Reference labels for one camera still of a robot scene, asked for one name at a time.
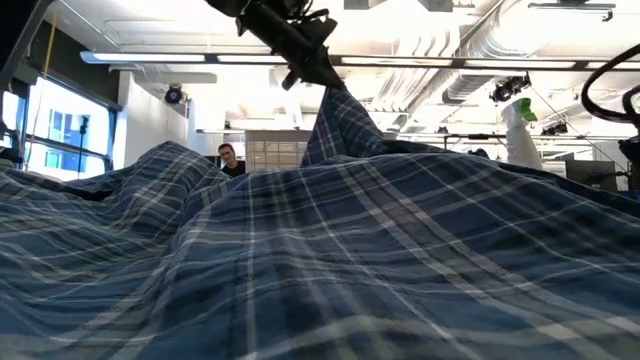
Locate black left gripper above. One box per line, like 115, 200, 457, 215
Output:
238, 0, 347, 92

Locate blue plaid shirt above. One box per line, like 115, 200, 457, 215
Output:
0, 85, 640, 360

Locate white plastic laundry basket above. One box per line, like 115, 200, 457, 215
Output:
244, 130, 314, 173

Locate person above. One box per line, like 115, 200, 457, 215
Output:
217, 143, 247, 179

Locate long linear ceiling light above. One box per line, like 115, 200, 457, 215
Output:
79, 50, 640, 71

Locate black ceiling spotlight cluster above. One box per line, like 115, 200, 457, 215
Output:
491, 72, 532, 104

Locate white spray bottle green trigger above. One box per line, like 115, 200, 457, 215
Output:
501, 97, 545, 171

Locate black slim light stand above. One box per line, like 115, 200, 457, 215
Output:
76, 115, 90, 174

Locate black ceiling track spotlight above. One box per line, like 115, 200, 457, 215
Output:
540, 119, 570, 137

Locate dark ceiling fixture bar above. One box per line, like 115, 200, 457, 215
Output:
528, 0, 617, 23

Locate black computer monitor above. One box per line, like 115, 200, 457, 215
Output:
565, 159, 619, 194

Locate silver ceiling ventilation duct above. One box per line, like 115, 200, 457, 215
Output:
442, 0, 534, 106

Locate yellow hanging cable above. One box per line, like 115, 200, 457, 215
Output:
43, 13, 57, 79

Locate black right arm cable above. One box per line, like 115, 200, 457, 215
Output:
580, 43, 640, 125

